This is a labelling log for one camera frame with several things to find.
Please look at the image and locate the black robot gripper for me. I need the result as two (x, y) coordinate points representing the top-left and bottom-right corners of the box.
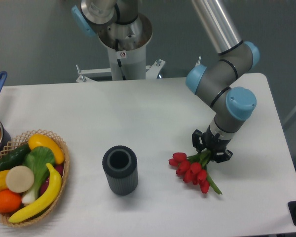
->
(191, 125), (233, 163)

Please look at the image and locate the red tulip bouquet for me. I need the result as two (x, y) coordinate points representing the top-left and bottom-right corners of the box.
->
(168, 150), (222, 195)

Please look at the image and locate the dark grey ribbed vase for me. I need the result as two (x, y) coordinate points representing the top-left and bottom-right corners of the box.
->
(102, 145), (138, 196)

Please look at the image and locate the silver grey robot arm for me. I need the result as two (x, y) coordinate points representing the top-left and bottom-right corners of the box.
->
(71, 0), (259, 163)

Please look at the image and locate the dark red vegetable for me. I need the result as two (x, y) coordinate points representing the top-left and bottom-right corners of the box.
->
(39, 164), (64, 196)

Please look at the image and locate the green bok choy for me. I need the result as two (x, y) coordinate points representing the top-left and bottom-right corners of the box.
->
(22, 146), (55, 205)

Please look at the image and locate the yellow squash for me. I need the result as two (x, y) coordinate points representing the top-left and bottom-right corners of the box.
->
(28, 133), (65, 165)

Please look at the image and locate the yellow banana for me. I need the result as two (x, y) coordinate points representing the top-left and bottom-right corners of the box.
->
(8, 163), (62, 224)

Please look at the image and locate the woven wicker basket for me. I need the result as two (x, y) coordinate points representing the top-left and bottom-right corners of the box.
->
(0, 129), (70, 228)

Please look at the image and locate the beige round disc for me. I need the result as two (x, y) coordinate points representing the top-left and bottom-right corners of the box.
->
(5, 165), (34, 193)

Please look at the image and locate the green cucumber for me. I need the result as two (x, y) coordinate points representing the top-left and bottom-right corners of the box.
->
(0, 144), (31, 171)

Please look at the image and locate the orange fruit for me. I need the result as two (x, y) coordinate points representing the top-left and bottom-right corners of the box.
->
(0, 189), (21, 213)

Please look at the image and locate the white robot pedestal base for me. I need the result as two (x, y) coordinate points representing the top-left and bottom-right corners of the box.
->
(73, 10), (166, 82)

